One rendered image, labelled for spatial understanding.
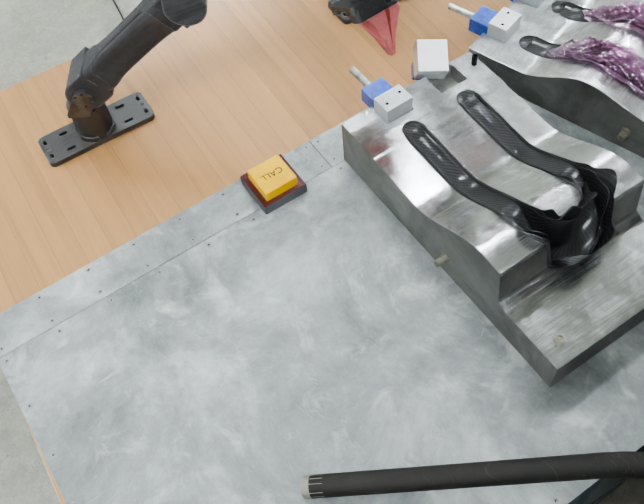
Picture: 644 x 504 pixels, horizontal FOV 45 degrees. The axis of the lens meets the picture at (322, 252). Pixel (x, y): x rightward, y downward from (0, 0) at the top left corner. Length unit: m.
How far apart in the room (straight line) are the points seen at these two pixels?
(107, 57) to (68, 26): 1.69
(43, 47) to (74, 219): 1.64
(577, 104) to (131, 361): 0.82
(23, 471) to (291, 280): 1.09
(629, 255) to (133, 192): 0.78
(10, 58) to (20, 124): 1.43
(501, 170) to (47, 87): 0.85
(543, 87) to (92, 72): 0.73
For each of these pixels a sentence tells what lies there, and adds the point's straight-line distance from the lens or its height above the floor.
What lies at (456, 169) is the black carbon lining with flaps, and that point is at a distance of 1.22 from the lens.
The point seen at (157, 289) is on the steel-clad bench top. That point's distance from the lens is 1.24.
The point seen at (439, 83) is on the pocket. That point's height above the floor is 0.86.
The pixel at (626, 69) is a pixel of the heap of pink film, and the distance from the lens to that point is 1.35.
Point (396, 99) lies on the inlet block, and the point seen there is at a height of 0.92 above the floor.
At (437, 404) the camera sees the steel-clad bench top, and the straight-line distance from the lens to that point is 1.11.
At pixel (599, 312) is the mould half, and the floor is 0.86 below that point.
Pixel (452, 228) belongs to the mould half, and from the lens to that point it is 1.11.
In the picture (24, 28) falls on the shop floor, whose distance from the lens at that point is 3.04.
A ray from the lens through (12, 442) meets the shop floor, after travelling 2.14.
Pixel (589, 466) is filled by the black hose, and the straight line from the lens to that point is 0.99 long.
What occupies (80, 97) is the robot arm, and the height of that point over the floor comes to 0.92.
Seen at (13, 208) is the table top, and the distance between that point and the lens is 1.41.
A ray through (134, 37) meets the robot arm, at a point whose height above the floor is 1.02.
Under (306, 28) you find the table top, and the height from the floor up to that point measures 0.80.
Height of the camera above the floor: 1.83
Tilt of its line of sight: 58 degrees down
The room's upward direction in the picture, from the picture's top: 8 degrees counter-clockwise
